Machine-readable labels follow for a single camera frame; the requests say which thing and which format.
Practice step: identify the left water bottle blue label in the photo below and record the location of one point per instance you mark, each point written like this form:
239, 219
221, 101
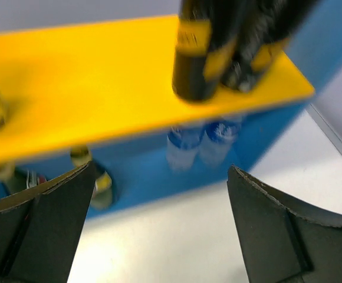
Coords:
183, 143

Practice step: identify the black gold can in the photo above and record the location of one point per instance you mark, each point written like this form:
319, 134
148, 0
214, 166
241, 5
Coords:
265, 33
196, 21

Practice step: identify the blue shelf with yellow board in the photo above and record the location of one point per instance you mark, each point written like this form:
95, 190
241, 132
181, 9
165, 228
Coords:
108, 84

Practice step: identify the aluminium rail right side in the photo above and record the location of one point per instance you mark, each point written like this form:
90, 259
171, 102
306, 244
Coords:
327, 129

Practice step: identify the green glass bottle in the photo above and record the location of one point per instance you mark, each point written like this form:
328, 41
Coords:
15, 180
102, 196

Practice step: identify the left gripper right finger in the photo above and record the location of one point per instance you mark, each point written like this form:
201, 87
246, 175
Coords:
283, 238

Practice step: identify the water bottle blue label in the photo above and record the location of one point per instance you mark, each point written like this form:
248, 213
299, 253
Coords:
218, 138
183, 143

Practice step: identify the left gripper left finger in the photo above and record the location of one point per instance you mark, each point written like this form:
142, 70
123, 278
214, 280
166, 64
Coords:
40, 227

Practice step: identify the right water bottle blue label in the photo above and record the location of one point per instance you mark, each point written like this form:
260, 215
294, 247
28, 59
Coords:
218, 138

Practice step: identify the black gold can front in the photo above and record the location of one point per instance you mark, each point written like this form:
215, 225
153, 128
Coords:
265, 33

